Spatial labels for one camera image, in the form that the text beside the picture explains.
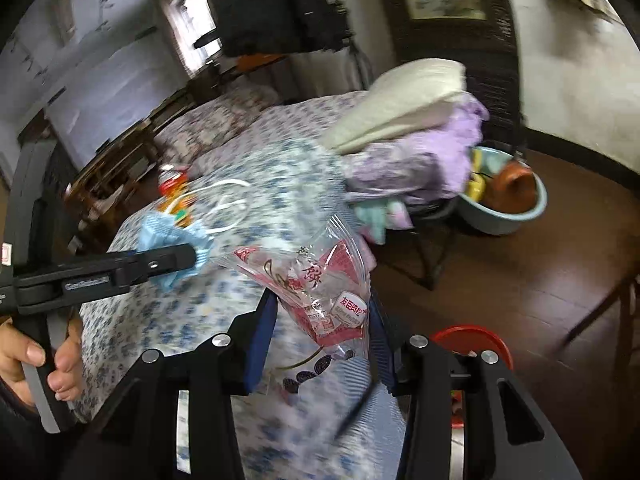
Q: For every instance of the red bin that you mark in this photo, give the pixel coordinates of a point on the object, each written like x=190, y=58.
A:
x=465, y=336

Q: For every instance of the window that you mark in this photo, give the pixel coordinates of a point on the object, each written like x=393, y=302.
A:
x=192, y=20

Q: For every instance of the dark cookie packet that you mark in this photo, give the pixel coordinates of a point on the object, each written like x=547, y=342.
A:
x=305, y=375

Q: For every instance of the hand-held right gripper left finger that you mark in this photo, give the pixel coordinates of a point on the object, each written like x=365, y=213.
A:
x=262, y=340

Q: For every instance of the black metal coat rack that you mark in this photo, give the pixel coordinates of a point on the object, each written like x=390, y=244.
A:
x=357, y=60

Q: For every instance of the dark wooden stool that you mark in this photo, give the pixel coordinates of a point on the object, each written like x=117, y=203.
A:
x=605, y=307

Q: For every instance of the colourful snack packet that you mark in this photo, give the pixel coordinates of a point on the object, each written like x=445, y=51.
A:
x=180, y=212

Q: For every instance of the clear pink printed bag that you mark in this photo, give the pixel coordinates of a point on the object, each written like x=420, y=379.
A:
x=325, y=280

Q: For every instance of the red snack bag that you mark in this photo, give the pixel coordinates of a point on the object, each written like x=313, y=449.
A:
x=172, y=180

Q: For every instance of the white dust sheet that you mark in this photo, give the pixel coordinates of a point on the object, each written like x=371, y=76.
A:
x=110, y=100

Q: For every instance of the black jacket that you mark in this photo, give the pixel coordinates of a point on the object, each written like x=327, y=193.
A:
x=275, y=5

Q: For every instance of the wooden desk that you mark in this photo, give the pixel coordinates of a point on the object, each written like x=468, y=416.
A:
x=115, y=160

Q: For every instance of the white quilted pillow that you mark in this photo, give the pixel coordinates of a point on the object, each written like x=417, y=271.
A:
x=400, y=100

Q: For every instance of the black metal stand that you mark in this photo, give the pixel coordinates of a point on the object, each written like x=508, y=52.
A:
x=425, y=260

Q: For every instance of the blue plastic basin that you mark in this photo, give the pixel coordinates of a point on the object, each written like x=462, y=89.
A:
x=500, y=220

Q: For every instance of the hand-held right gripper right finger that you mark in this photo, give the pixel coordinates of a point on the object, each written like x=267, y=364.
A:
x=385, y=365

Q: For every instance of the orange table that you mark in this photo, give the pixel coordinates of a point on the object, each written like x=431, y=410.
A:
x=255, y=60

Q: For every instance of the pale green cloth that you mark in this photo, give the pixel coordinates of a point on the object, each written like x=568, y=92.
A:
x=380, y=215

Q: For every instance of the person's left hand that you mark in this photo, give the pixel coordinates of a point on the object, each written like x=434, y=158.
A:
x=15, y=347

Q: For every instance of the yellow plastic item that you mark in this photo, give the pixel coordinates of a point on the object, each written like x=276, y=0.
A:
x=475, y=190

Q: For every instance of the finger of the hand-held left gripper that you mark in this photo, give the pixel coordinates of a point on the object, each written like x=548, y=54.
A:
x=160, y=262

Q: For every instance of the blue face mask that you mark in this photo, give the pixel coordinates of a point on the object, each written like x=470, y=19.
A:
x=155, y=230

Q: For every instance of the floral bed pillow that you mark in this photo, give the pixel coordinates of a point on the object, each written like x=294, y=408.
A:
x=210, y=120

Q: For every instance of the purple floral cloth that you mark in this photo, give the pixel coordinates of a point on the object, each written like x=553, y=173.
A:
x=450, y=150

